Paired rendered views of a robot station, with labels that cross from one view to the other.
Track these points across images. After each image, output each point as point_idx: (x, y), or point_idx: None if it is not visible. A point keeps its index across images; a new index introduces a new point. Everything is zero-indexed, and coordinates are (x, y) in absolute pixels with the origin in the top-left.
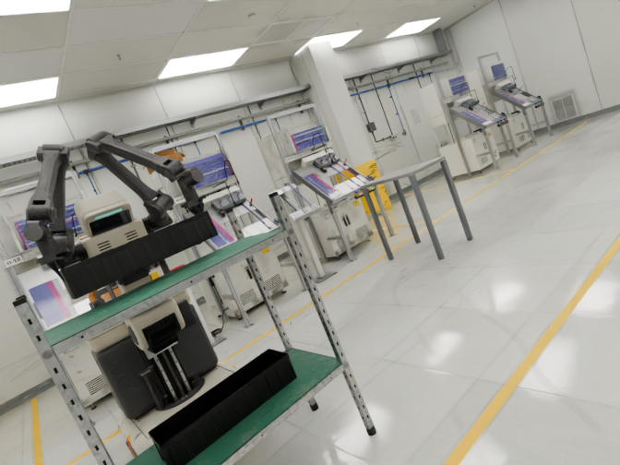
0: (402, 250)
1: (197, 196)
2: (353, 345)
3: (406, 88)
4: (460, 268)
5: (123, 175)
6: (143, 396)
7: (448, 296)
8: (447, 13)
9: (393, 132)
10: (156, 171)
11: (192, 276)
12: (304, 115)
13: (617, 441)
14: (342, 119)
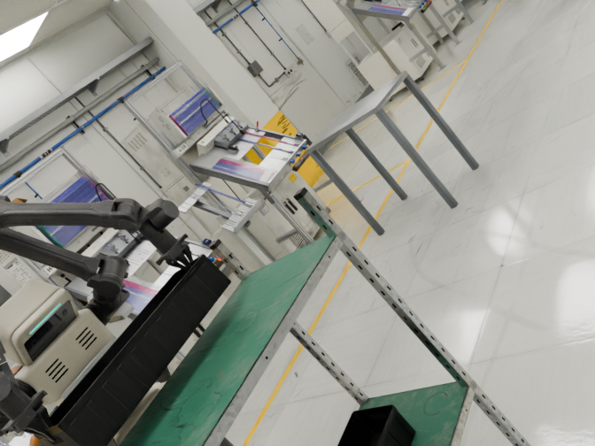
0: (389, 216)
1: (176, 240)
2: (416, 363)
3: (278, 0)
4: (491, 208)
5: (42, 253)
6: None
7: (503, 248)
8: None
9: (285, 65)
10: (102, 226)
11: (263, 349)
12: (158, 83)
13: None
14: (217, 70)
